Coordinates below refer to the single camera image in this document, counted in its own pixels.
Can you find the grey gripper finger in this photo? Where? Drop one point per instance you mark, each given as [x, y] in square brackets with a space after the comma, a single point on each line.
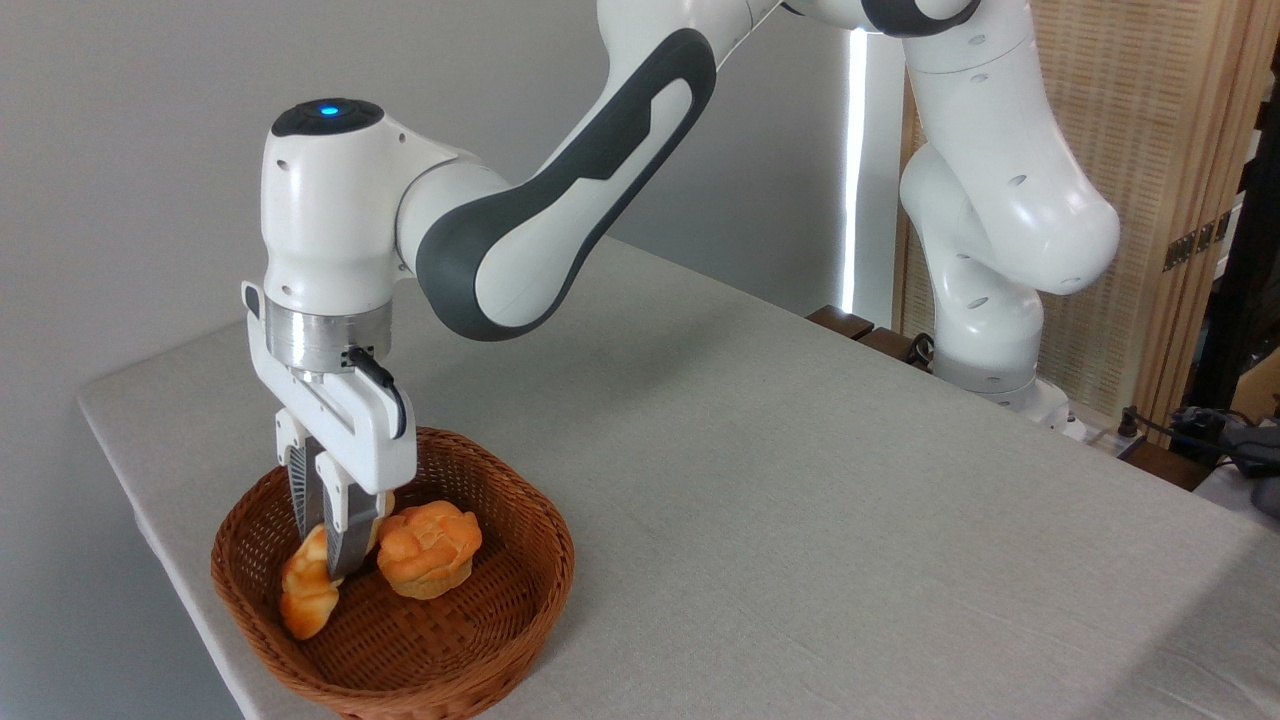
[348, 530]
[302, 490]

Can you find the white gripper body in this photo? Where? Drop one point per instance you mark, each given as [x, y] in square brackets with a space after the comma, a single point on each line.
[360, 430]

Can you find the long twisted bread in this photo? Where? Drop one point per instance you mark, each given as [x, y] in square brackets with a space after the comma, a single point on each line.
[305, 595]

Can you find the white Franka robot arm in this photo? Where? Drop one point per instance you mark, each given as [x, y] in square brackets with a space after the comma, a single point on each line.
[330, 230]

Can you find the round bread bun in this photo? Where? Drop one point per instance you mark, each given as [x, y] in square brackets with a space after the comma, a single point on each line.
[430, 550]

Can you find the brown wicker basket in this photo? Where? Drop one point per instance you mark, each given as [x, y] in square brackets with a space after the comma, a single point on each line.
[450, 650]

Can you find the grey tablecloth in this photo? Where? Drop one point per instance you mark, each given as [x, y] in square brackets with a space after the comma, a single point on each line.
[800, 500]

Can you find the brass screen hinge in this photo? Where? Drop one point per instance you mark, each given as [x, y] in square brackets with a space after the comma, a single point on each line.
[1195, 240]

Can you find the bamboo folding screen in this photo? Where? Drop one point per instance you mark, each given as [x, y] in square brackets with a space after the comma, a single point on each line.
[1160, 120]

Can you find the black metal stand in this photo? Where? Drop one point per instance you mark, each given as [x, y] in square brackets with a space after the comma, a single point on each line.
[1245, 280]

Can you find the grey power adapter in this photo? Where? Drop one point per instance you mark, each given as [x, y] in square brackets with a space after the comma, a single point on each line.
[1262, 455]

